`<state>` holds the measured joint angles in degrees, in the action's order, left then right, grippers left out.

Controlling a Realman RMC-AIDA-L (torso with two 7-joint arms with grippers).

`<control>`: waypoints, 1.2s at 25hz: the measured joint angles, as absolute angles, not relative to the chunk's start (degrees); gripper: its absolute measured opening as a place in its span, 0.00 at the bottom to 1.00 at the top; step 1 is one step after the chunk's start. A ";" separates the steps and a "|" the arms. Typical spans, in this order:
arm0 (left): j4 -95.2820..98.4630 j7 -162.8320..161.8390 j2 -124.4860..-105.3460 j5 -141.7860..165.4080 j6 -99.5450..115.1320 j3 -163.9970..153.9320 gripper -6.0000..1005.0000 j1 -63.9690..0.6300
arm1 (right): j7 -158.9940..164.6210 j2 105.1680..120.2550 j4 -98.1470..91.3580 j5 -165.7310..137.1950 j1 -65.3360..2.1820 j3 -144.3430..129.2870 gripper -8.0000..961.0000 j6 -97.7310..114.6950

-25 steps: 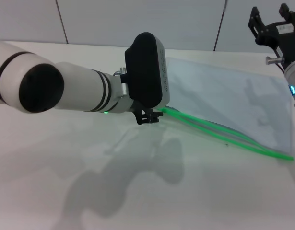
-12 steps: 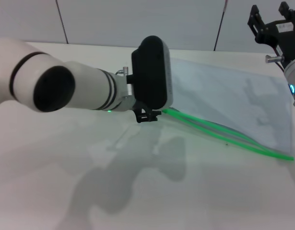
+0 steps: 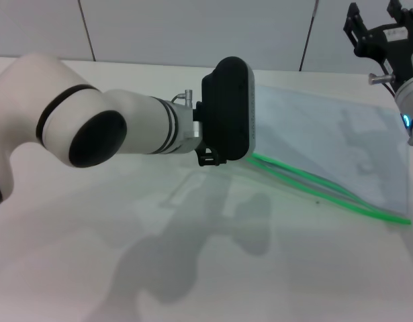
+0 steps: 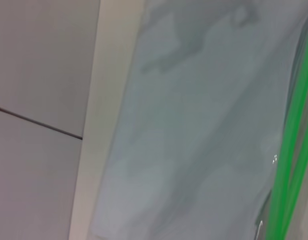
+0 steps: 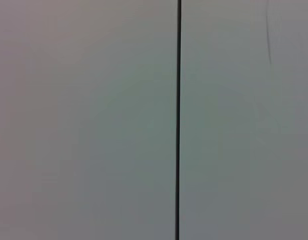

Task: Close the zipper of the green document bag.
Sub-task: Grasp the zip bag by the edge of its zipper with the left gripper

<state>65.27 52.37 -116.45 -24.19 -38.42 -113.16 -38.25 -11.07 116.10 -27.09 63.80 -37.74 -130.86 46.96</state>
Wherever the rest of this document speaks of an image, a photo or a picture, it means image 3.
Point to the clear green-zip document bag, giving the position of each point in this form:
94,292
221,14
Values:
320,141

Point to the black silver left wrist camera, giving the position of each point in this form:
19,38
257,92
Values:
229,107

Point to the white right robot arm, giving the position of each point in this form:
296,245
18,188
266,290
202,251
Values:
409,97

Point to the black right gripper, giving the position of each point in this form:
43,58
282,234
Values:
397,47

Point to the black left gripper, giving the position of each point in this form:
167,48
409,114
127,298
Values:
209,159

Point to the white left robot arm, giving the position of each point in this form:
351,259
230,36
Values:
92,127

